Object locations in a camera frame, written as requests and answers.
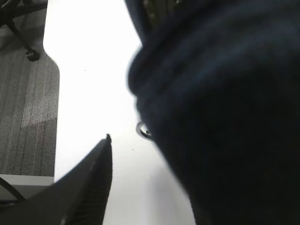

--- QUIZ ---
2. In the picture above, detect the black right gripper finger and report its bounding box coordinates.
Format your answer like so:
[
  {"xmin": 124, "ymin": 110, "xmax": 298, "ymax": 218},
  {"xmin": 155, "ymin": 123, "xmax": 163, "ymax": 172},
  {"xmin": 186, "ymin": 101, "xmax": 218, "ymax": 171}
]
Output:
[{"xmin": 0, "ymin": 135, "xmax": 113, "ymax": 225}]

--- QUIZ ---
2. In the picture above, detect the silver zipper pull ring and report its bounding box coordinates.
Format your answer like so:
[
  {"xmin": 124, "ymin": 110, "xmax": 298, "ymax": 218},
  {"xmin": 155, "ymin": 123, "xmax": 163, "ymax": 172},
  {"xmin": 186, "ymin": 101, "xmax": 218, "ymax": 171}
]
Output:
[{"xmin": 135, "ymin": 121, "xmax": 154, "ymax": 140}]

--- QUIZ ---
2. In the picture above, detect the dark blue zippered lunch bag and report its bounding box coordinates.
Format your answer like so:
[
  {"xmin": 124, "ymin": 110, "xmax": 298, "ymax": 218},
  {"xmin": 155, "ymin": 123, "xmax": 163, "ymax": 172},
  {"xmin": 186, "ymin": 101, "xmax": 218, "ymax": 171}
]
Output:
[{"xmin": 126, "ymin": 0, "xmax": 300, "ymax": 225}]

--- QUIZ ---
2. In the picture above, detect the black office chair base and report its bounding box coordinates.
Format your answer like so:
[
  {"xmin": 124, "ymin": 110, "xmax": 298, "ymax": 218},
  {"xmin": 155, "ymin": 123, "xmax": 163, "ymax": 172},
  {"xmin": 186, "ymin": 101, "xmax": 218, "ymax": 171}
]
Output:
[{"xmin": 0, "ymin": 0, "xmax": 49, "ymax": 62}]

